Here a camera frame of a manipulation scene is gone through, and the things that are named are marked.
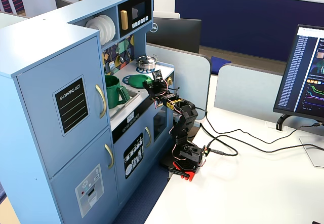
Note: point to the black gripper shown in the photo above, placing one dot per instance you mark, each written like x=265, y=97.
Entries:
x=153, y=91

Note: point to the green round lid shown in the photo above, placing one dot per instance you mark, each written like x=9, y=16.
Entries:
x=136, y=80

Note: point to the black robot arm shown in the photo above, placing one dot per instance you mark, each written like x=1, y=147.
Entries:
x=188, y=115

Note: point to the steel pot lid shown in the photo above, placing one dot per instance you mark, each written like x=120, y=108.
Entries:
x=145, y=59

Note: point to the silver toy sink basin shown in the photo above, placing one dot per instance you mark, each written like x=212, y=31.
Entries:
x=131, y=97

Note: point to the gold stove knob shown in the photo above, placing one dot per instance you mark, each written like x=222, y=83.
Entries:
x=170, y=80

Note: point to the steel toy cooking pot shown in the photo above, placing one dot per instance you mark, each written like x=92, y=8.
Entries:
x=148, y=65

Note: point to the blue oven door with window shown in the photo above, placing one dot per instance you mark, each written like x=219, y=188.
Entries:
x=159, y=125

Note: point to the green plastic pitcher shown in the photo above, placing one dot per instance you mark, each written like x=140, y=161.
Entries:
x=114, y=97

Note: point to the rounded light blue desk divider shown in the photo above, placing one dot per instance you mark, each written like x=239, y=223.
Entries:
x=189, y=82

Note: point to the hanging toy ladle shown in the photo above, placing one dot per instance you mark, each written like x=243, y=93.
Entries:
x=122, y=58

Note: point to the hanging toy slotted spatula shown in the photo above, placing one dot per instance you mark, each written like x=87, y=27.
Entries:
x=111, y=65

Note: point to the black dell monitor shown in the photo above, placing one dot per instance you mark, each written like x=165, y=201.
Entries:
x=174, y=34

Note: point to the white toy plate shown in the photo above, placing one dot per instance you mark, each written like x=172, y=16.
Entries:
x=103, y=37
x=91, y=24
x=109, y=35
x=114, y=29

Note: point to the blue seat cushion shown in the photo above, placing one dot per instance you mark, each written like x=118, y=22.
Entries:
x=220, y=63

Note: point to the white box behind monitor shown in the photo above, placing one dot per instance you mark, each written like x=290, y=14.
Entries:
x=165, y=14

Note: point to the black shopping list board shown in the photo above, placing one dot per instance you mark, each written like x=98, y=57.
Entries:
x=71, y=106

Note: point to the black toy microwave door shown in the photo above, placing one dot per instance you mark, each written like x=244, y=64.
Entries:
x=138, y=11

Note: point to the red table clamp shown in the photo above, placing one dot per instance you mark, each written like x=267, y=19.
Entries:
x=187, y=174

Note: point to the blue dishwasher door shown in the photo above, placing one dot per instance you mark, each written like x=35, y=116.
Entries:
x=121, y=181

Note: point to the wide light blue desk divider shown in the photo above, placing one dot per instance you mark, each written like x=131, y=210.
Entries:
x=248, y=94

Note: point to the tall blue fridge door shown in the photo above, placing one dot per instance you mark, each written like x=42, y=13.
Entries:
x=43, y=87

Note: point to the blue freezer door with dispenser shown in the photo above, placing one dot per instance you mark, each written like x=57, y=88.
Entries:
x=76, y=173

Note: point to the blue toy kitchen cabinet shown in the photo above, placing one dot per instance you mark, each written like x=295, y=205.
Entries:
x=38, y=44

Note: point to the small dark background monitor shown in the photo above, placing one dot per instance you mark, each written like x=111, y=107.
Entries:
x=62, y=3

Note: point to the lit computer monitor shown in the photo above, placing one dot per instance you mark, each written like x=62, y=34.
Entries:
x=303, y=69

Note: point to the flat grey monitor base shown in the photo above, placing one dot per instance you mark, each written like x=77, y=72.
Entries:
x=312, y=153

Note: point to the small wrist camera board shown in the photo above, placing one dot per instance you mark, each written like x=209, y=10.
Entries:
x=157, y=74

